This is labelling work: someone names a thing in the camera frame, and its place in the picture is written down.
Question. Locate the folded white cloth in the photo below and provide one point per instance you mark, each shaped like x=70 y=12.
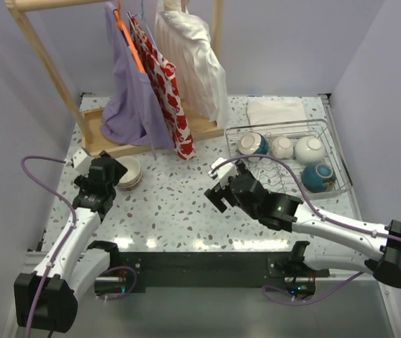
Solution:
x=268 y=111

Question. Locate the blue clothes hanger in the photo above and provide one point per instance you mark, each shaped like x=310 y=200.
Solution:
x=143 y=18

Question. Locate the red floral bowl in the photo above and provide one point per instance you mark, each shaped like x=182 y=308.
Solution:
x=128 y=187

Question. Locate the white pleated garment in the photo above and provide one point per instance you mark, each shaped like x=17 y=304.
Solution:
x=185 y=41

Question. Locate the wooden clothes rack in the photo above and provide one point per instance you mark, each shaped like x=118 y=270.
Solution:
x=90 y=122

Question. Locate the dark teal bowl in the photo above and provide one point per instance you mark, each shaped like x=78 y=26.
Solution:
x=318 y=177

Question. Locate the beige ceramic bowl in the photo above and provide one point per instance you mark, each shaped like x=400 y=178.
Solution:
x=134 y=171

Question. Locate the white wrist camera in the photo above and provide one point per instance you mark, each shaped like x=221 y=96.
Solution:
x=222 y=171
x=80 y=161

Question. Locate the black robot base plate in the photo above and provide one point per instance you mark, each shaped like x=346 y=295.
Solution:
x=247 y=269

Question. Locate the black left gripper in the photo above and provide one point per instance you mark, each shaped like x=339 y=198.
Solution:
x=112 y=167

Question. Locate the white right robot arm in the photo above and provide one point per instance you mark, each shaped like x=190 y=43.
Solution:
x=360 y=246

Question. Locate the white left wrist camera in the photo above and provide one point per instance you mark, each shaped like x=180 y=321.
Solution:
x=80 y=161

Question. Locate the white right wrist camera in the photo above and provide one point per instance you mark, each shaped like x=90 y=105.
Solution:
x=222 y=171

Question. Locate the red white floral garment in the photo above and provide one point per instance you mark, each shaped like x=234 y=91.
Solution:
x=162 y=77

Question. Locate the purple hanging garment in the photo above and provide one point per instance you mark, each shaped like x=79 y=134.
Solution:
x=133 y=115

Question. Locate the white ceramic bowl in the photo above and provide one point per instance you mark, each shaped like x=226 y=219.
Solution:
x=309 y=150

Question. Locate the blue white dotted bowl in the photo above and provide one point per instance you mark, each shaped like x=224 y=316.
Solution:
x=253 y=143

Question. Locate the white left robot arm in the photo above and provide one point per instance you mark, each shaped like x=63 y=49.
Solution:
x=48 y=297

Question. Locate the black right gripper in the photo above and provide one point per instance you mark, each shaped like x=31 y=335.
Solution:
x=215 y=194

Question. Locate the orange clothes hanger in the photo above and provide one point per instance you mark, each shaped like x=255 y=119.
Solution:
x=123 y=28

